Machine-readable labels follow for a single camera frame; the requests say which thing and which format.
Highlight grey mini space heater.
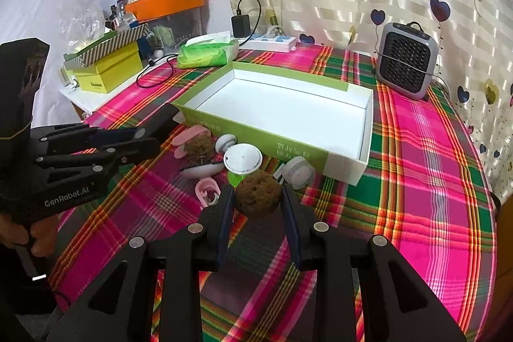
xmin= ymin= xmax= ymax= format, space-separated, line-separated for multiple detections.
xmin=376 ymin=22 xmax=438 ymax=100

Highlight clear plastic bag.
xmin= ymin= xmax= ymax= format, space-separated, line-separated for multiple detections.
xmin=59 ymin=0 xmax=105 ymax=55

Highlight person's left hand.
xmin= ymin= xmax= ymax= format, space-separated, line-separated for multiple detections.
xmin=0 ymin=213 xmax=58 ymax=257

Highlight orange lidded storage bin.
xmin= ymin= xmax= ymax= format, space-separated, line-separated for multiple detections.
xmin=125 ymin=0 xmax=205 ymax=49

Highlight green white cardboard box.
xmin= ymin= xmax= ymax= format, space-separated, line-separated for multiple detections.
xmin=173 ymin=62 xmax=374 ymax=186

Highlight green tissue pack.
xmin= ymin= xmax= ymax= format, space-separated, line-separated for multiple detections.
xmin=177 ymin=31 xmax=239 ymax=70

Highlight pink plaid tablecloth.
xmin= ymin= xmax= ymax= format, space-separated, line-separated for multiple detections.
xmin=49 ymin=45 xmax=497 ymax=341

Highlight white round night light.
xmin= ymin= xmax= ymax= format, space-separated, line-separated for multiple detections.
xmin=215 ymin=134 xmax=237 ymax=154

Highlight white round plug device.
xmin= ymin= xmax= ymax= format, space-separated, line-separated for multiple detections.
xmin=273 ymin=156 xmax=315 ymax=190

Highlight green cup white lid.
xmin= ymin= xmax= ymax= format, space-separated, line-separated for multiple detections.
xmin=223 ymin=143 xmax=263 ymax=188

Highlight striped gift box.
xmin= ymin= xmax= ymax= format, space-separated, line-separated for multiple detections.
xmin=63 ymin=23 xmax=149 ymax=70

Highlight black white mouse device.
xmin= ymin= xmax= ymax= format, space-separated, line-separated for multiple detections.
xmin=179 ymin=162 xmax=225 ymax=179

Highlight brown walnut ball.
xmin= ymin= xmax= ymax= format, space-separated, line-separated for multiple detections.
xmin=235 ymin=171 xmax=282 ymax=219
xmin=184 ymin=134 xmax=216 ymax=163

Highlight white power strip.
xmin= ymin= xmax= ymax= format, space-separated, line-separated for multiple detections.
xmin=239 ymin=36 xmax=297 ymax=53

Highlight black charger cable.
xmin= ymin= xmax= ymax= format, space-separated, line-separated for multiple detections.
xmin=135 ymin=54 xmax=179 ymax=89

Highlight yellow cardboard box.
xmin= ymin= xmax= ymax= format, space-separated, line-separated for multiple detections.
xmin=71 ymin=42 xmax=143 ymax=94

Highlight black power adapter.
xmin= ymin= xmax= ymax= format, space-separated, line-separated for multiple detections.
xmin=231 ymin=9 xmax=251 ymax=38

